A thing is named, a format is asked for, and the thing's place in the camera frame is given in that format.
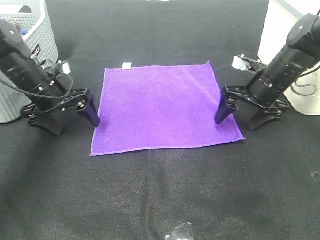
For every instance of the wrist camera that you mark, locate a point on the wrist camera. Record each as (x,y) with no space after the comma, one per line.
(245,64)
(63,67)

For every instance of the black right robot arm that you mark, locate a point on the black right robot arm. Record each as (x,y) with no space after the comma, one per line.
(299,55)

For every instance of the white plastic bin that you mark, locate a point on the white plastic bin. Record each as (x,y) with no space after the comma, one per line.
(281,16)

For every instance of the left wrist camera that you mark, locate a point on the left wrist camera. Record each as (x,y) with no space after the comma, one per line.
(63,67)

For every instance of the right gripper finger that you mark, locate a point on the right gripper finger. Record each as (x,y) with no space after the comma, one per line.
(262,117)
(227,106)

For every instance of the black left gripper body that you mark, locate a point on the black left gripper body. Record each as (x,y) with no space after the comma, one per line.
(45,106)

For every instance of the purple microfiber towel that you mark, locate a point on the purple microfiber towel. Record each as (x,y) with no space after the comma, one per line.
(160,107)

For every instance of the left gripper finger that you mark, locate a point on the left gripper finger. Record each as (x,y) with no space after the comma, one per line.
(46,123)
(86,108)

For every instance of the blue cloth in basket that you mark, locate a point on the blue cloth in basket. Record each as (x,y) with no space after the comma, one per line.
(23,32)

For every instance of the grey perforated laundry basket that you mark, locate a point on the grey perforated laundry basket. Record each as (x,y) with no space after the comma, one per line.
(33,17)

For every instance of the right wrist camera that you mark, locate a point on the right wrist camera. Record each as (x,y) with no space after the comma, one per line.
(245,64)

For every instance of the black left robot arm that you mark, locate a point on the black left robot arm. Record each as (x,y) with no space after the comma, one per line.
(45,84)

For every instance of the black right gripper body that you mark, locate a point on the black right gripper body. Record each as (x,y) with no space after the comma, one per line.
(241,93)

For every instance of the clear tape piece bottom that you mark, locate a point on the clear tape piece bottom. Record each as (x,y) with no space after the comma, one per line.
(182,232)

